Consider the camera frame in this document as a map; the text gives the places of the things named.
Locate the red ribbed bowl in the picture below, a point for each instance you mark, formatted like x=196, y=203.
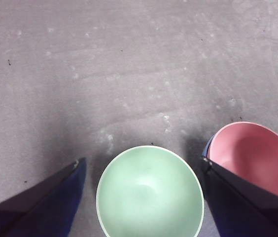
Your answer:
x=254, y=155

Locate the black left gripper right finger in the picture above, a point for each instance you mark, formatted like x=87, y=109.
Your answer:
x=247, y=207

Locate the blue ribbed bowl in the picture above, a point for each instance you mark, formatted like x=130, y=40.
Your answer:
x=207, y=146

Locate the green ribbed bowl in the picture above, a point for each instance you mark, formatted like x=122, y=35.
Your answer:
x=149, y=192

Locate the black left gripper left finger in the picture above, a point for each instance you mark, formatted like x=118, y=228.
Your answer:
x=38, y=205

